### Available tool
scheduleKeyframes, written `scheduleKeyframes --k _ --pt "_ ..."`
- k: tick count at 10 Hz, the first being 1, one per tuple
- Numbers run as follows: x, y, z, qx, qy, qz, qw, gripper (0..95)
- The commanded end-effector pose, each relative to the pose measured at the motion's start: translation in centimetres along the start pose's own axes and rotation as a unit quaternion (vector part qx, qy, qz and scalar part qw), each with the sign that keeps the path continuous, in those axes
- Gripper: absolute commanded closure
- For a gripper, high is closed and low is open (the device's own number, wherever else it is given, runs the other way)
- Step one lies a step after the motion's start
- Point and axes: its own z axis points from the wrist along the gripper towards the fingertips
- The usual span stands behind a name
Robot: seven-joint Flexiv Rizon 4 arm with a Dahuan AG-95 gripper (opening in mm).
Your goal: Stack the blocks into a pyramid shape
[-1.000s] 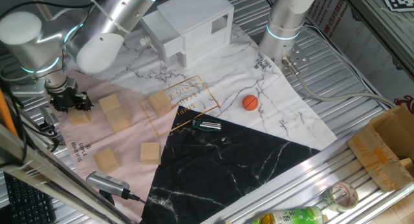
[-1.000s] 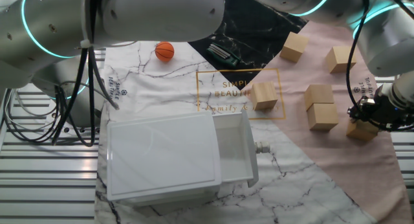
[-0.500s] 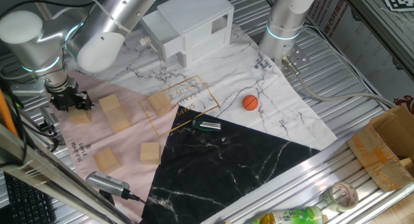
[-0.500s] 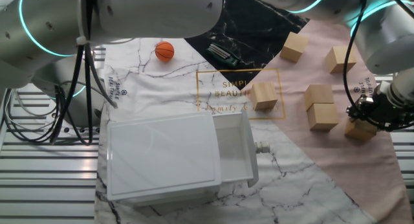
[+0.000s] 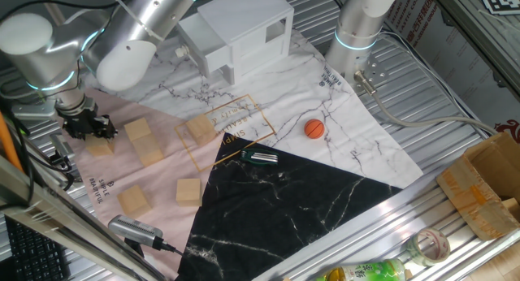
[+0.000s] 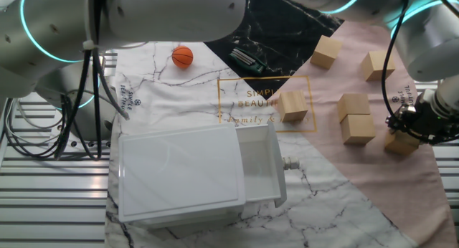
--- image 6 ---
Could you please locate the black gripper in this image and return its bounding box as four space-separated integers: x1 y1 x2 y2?
385 100 459 146

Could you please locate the plain wooden cube block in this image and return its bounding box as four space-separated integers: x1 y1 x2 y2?
278 90 308 123
310 35 344 70
384 129 420 156
339 114 377 146
336 92 371 123
361 50 396 82

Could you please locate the marble pink black cloth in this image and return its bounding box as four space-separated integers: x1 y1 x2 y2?
103 0 459 248

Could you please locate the white plastic drawer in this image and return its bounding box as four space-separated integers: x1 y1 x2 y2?
235 121 301 209

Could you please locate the green holder with silver bits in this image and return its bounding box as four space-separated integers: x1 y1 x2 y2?
228 47 268 76

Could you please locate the white plastic drawer cabinet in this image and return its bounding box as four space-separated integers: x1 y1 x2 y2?
117 123 248 229

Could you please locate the small orange basketball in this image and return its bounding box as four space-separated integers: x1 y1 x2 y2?
171 45 194 70

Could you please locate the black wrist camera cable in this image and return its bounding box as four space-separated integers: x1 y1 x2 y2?
380 0 410 122

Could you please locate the gray robot cable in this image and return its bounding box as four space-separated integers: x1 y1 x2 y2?
93 52 131 120

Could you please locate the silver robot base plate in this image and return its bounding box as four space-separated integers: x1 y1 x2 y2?
66 137 113 149

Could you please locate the white cable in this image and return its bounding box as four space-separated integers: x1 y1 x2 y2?
2 96 66 158

